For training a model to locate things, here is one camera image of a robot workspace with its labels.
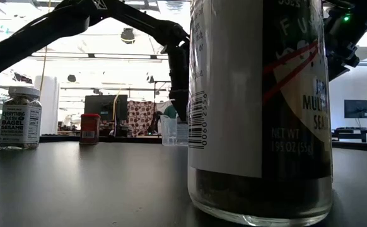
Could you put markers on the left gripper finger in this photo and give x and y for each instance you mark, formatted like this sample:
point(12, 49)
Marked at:
point(181, 101)

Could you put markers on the red-lidded smoked paprika tin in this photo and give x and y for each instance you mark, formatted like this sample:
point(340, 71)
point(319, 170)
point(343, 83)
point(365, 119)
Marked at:
point(89, 129)

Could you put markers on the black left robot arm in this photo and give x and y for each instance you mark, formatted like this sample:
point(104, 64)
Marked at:
point(44, 28)

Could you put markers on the person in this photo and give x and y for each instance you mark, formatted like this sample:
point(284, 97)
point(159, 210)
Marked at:
point(171, 112)

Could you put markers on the black metal stand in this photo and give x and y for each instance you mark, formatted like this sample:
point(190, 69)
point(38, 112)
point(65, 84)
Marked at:
point(163, 82)

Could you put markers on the clear plastic bin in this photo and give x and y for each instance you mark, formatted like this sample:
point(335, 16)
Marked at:
point(169, 132)

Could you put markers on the polka dot cloth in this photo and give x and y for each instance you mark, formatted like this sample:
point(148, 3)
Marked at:
point(141, 116)

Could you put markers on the black ceiling lamp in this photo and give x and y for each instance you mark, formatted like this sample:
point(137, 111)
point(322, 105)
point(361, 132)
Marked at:
point(127, 36)
point(71, 78)

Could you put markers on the black computer monitor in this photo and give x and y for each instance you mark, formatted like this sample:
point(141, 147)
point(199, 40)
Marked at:
point(101, 107)

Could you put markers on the black bench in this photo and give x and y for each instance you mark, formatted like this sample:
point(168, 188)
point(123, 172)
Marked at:
point(353, 130)

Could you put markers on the white pillar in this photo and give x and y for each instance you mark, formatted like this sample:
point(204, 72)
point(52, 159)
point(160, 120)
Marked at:
point(48, 104)

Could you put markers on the wall television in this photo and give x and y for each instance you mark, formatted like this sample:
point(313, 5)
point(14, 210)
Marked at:
point(357, 108)

